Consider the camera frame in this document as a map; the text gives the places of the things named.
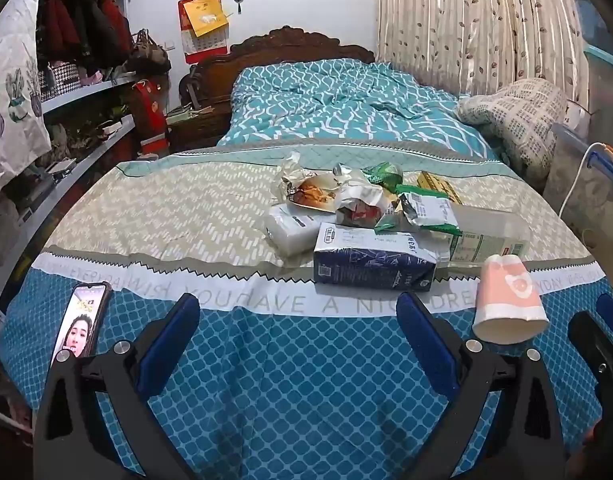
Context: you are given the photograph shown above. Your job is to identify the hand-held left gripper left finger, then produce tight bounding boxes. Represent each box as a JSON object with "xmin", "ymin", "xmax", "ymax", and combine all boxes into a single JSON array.
[{"xmin": 32, "ymin": 292, "xmax": 202, "ymax": 480}]

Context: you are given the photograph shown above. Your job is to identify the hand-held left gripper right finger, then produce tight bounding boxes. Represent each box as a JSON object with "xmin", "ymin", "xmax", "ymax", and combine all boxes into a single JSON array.
[{"xmin": 395, "ymin": 291, "xmax": 567, "ymax": 480}]

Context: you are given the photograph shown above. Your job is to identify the pink paper cup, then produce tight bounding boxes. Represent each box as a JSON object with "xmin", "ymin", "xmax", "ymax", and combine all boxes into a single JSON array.
[{"xmin": 473, "ymin": 254, "xmax": 550, "ymax": 345}]

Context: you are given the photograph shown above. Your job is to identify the blue milk carton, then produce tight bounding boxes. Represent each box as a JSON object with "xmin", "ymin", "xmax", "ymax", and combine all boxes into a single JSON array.
[{"xmin": 313, "ymin": 222, "xmax": 438, "ymax": 292}]

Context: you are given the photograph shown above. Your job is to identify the clear plastic tissue pack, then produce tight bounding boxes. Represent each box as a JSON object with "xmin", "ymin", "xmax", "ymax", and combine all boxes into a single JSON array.
[{"xmin": 447, "ymin": 204, "xmax": 531, "ymax": 268}]

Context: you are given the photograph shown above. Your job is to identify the green white snack wrapper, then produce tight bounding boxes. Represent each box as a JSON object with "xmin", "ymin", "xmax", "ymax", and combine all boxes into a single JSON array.
[{"xmin": 374, "ymin": 191, "xmax": 463, "ymax": 239}]

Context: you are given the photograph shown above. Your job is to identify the white red snack wrapper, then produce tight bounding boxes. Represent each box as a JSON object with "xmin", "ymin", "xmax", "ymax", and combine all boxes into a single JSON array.
[{"xmin": 335, "ymin": 166, "xmax": 390, "ymax": 229}]

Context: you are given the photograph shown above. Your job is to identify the yellow cardboard box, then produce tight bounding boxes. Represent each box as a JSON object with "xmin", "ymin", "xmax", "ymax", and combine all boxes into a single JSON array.
[{"xmin": 417, "ymin": 170, "xmax": 463, "ymax": 205}]

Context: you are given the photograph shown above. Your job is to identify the white tissue pack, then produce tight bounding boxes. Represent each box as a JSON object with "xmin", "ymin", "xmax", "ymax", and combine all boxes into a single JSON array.
[{"xmin": 265, "ymin": 203, "xmax": 323, "ymax": 257}]

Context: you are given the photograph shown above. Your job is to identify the crushed green can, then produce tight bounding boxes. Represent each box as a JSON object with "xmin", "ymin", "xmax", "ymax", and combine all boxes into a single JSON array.
[{"xmin": 361, "ymin": 161, "xmax": 404, "ymax": 194}]

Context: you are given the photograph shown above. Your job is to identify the silver food print wrapper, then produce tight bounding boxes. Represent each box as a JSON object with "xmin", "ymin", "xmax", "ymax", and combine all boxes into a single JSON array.
[{"xmin": 271, "ymin": 152, "xmax": 338, "ymax": 212}]

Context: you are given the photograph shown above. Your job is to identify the smartphone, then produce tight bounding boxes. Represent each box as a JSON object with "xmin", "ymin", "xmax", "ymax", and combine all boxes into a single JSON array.
[{"xmin": 50, "ymin": 282, "xmax": 113, "ymax": 368}]

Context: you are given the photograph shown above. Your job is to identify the patterned grey pillow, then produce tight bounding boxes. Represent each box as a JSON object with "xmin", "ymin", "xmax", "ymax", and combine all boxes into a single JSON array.
[{"xmin": 455, "ymin": 78, "xmax": 568, "ymax": 193}]

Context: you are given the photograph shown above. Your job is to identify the clear teal lid storage tub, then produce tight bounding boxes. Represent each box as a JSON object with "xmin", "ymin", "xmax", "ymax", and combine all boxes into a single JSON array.
[{"xmin": 583, "ymin": 44, "xmax": 613, "ymax": 117}]

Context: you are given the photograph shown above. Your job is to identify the teal patterned duvet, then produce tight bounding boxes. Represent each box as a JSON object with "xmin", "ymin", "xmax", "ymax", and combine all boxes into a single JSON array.
[{"xmin": 217, "ymin": 58, "xmax": 500, "ymax": 161}]

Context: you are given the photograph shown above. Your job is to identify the grey metal shelf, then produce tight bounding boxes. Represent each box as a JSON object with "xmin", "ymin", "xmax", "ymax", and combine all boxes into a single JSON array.
[{"xmin": 0, "ymin": 0, "xmax": 140, "ymax": 341}]

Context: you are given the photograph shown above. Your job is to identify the houndstooth storage box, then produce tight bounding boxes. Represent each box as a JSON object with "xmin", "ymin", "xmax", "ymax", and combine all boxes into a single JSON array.
[{"xmin": 38, "ymin": 62, "xmax": 80, "ymax": 102}]

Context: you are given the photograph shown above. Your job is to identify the brown handbag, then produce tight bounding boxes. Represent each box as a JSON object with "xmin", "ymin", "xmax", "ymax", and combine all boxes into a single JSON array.
[{"xmin": 124, "ymin": 29, "xmax": 172, "ymax": 74}]

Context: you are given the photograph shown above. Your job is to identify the cactus print cloth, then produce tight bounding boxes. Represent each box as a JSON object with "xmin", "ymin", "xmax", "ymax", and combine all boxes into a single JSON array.
[{"xmin": 0, "ymin": 0, "xmax": 53, "ymax": 203}]

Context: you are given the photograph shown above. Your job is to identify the carved wooden headboard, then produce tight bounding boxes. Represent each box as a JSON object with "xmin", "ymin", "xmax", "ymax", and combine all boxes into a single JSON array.
[{"xmin": 179, "ymin": 25, "xmax": 376, "ymax": 111}]

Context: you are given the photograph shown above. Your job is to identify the leaf print curtain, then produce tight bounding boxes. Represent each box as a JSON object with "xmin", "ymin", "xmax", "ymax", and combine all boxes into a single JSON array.
[{"xmin": 375, "ymin": 0, "xmax": 587, "ymax": 106}]

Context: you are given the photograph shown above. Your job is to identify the hanging dark red clothes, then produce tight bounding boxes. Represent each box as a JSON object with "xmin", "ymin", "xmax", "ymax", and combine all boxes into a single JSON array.
[{"xmin": 36, "ymin": 0, "xmax": 133, "ymax": 70}]

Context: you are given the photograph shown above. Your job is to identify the clear blue handle storage box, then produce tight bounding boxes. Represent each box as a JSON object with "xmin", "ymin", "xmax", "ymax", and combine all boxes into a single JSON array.
[{"xmin": 547, "ymin": 121, "xmax": 613, "ymax": 243}]

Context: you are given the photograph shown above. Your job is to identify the white cable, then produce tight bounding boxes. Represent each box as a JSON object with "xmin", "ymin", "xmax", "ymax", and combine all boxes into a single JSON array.
[{"xmin": 559, "ymin": 142, "xmax": 606, "ymax": 217}]

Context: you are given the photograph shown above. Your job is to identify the red yellow wall calendar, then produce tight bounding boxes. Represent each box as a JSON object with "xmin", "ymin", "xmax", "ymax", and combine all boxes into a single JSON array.
[{"xmin": 177, "ymin": 0, "xmax": 231, "ymax": 65}]

